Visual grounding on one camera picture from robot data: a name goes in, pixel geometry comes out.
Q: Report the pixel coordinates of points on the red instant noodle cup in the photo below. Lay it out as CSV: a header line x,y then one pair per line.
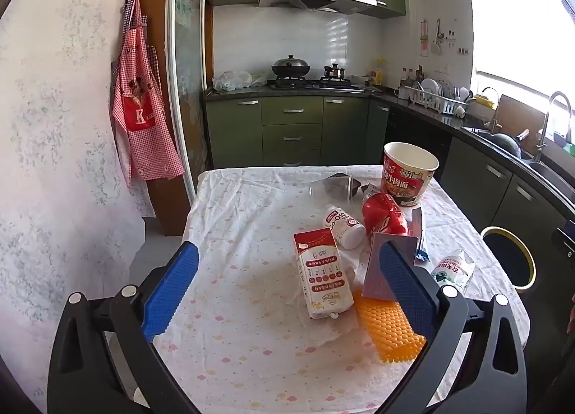
x,y
406,180

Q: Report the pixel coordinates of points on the silver blue wrapper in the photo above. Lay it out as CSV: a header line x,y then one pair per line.
x,y
420,234

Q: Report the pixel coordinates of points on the yellow oil bottle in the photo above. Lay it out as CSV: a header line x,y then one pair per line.
x,y
379,75

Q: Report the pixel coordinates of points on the clear plastic cup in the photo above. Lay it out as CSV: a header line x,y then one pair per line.
x,y
334,187

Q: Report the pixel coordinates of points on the yellow dish cloth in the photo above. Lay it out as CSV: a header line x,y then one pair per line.
x,y
484,102

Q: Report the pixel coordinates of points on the white plastic bags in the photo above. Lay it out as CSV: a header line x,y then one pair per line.
x,y
233,80

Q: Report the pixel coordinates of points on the white cup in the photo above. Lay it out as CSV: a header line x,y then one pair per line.
x,y
460,111

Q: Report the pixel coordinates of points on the gas stove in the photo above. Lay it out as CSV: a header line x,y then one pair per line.
x,y
314,84

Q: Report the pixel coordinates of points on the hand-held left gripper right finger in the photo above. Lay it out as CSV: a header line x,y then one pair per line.
x,y
404,293

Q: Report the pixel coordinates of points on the green lower kitchen cabinets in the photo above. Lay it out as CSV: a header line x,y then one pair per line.
x,y
292,126

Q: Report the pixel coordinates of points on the white supplement bottle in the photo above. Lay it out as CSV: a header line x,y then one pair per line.
x,y
343,225

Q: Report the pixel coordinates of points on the red snack bag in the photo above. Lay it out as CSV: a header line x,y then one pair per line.
x,y
384,216

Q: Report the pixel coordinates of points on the wooden cutting board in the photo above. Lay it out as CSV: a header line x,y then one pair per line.
x,y
521,117

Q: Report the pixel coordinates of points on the small steel pot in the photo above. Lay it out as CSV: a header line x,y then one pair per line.
x,y
334,73

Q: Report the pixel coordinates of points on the white dish rack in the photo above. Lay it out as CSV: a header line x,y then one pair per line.
x,y
426,100

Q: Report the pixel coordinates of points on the tall steel faucet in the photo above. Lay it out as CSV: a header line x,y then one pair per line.
x,y
543,126

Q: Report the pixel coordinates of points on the green label water bottle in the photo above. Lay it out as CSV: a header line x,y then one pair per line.
x,y
453,270

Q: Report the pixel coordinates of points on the red checkered apron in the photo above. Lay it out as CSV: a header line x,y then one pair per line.
x,y
143,126

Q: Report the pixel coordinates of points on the thin arched faucet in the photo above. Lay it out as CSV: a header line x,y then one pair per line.
x,y
495,120

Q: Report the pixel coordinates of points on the black countertop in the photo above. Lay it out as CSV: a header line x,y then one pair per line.
x,y
391,102

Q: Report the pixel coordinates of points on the yellow rim trash bin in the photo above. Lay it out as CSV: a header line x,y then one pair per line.
x,y
507,257

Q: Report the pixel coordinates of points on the red white wall hanging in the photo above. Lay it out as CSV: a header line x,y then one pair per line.
x,y
424,39

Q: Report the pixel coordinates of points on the white printed wrapper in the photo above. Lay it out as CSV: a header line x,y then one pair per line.
x,y
372,194

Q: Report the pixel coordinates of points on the frosted glass sliding door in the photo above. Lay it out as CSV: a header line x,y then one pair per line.
x,y
188,59

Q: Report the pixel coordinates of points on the bright window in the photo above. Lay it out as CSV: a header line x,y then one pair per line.
x,y
516,14

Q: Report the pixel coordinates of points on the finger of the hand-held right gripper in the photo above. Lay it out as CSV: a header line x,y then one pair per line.
x,y
568,239

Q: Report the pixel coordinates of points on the black wok with lid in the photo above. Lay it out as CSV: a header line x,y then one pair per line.
x,y
291,67

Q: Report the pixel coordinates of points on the red white milk carton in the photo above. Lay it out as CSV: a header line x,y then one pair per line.
x,y
321,275

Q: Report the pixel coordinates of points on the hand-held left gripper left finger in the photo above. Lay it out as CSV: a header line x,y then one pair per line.
x,y
170,293

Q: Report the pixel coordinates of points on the steel sink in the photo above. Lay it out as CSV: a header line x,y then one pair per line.
x,y
552,167

